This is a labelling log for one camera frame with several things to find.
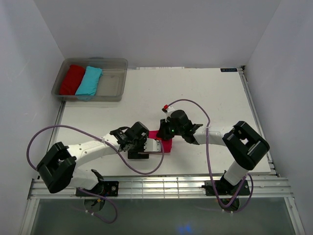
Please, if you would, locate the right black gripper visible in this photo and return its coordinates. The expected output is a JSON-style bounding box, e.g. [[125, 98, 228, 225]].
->
[[156, 117, 184, 140]]

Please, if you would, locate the pink t shirt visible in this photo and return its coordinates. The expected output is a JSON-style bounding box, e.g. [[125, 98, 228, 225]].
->
[[148, 130, 173, 153]]

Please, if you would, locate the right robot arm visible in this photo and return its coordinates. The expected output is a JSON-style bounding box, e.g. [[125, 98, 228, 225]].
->
[[156, 106, 270, 194]]

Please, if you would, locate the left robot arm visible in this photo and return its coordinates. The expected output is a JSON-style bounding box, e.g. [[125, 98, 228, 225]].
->
[[37, 121, 149, 196]]

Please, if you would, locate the clear plastic bin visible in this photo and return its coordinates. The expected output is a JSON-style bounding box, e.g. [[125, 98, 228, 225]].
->
[[51, 57, 128, 102]]

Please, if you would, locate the cyan rolled t shirt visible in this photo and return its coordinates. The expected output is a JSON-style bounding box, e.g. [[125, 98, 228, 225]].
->
[[75, 66, 103, 101]]

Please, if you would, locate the red rolled t shirt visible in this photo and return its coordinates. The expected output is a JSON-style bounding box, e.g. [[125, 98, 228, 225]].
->
[[59, 65, 86, 95]]

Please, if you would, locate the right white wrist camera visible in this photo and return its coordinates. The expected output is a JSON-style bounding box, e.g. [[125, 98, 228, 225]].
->
[[162, 105, 175, 122]]

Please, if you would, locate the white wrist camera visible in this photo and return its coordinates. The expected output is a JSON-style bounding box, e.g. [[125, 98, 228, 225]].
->
[[162, 105, 175, 122], [143, 138, 162, 153]]

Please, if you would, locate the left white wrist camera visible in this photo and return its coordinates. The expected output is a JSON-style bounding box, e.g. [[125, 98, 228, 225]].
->
[[143, 138, 162, 153]]

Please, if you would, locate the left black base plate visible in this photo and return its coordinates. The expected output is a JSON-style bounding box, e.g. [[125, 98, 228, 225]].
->
[[83, 181, 119, 197]]

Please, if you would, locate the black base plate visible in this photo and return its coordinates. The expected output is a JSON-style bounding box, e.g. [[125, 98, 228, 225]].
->
[[83, 181, 119, 197], [204, 179, 254, 196]]

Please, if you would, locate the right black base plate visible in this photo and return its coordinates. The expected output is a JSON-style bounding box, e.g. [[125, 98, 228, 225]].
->
[[204, 179, 254, 196]]

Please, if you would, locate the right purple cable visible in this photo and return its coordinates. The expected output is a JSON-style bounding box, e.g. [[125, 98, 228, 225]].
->
[[168, 98, 254, 214]]

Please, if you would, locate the purple cable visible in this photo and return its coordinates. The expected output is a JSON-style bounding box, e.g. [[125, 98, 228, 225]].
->
[[26, 125, 165, 224], [168, 98, 254, 214]]

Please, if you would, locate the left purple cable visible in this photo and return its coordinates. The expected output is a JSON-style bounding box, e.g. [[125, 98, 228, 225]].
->
[[26, 125, 165, 224]]

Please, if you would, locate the aluminium frame rail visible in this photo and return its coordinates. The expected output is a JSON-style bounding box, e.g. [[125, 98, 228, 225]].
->
[[28, 176, 294, 199]]

